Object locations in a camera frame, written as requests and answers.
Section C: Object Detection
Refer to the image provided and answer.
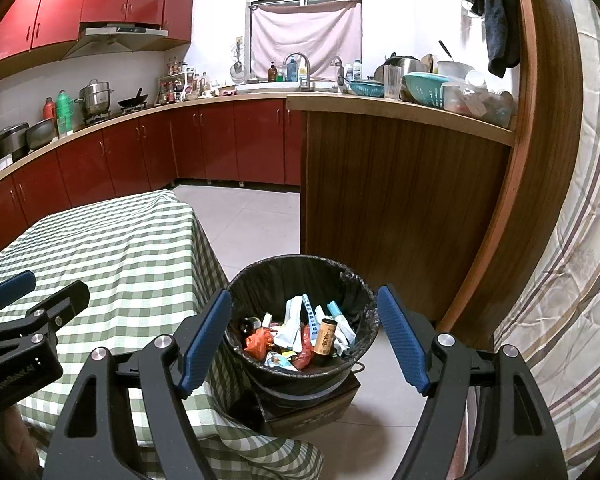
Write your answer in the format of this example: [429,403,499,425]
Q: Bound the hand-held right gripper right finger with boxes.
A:
[376,285,566,480]

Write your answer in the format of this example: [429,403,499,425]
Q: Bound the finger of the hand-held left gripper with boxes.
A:
[0,270,37,326]
[0,280,91,347]

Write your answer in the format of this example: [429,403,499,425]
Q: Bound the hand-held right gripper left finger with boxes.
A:
[42,289,232,480]

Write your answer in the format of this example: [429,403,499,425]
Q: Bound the small dark-capped bottle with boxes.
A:
[239,316,262,343]

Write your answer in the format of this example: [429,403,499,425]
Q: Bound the small orange plastic bag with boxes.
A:
[243,327,275,361]

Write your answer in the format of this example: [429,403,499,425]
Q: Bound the teal-tipped white stick packet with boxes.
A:
[326,301,357,357]

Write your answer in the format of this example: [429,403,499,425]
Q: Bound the green-white packet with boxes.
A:
[264,350,299,374]

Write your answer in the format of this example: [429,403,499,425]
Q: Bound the small orange-brown bottle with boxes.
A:
[312,318,337,368]

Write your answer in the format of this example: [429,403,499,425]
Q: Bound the large white-blue powder packet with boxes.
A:
[274,295,307,352]

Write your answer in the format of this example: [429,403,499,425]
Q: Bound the narrow white-blue strip packet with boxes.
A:
[301,293,317,330]

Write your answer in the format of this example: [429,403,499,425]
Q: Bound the black lined trash bin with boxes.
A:
[224,256,381,408]

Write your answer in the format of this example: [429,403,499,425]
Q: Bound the person's left forearm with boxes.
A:
[0,402,43,480]

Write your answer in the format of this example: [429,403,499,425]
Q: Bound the green checkered tablecloth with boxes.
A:
[0,189,326,480]

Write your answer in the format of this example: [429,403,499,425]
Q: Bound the brown cardboard box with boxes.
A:
[242,372,362,436]

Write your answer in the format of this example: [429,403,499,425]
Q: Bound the brown wooden counter cabinet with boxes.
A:
[286,95,516,323]

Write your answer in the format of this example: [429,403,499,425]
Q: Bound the black cooking pot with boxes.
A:
[0,122,30,161]

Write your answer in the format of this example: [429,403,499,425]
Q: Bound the steel basin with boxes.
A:
[26,119,57,151]

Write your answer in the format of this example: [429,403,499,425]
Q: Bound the red base cabinets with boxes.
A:
[0,97,306,256]

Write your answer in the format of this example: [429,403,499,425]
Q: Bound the striped beige curtain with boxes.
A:
[495,0,600,480]

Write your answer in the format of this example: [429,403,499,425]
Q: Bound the green thermos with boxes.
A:
[55,90,75,136]

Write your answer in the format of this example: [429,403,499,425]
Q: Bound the steel steamer pot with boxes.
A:
[75,79,116,121]

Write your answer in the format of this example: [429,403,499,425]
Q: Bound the black wok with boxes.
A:
[117,88,148,111]

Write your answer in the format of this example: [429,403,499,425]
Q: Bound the spice rack with bottles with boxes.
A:
[159,57,191,106]

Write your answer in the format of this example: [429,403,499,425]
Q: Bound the clear plastic container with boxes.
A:
[442,82,513,128]

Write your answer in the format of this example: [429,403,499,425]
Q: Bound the large teal colander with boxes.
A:
[402,72,453,108]

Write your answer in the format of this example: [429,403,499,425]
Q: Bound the small teal basket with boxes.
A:
[347,80,385,97]

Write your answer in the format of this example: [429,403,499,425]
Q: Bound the clear glass tumbler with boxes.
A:
[384,65,403,100]

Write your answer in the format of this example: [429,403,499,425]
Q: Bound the steel range hood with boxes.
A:
[62,22,170,61]

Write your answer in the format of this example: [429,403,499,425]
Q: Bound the steel kettle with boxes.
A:
[382,54,426,78]

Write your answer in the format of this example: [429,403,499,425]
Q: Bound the white pot with ladle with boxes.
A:
[436,41,476,81]

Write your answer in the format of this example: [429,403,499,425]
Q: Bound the tall steel faucet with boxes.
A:
[282,52,313,92]

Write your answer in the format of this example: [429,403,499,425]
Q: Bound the pink window curtain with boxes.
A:
[250,0,363,81]

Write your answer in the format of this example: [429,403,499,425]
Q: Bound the dark hanging clothing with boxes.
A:
[475,0,521,78]

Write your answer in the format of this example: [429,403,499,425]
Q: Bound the brown wooden door frame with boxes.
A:
[440,0,583,351]

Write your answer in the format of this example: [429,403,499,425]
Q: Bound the round wire strainer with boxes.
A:
[230,45,247,83]

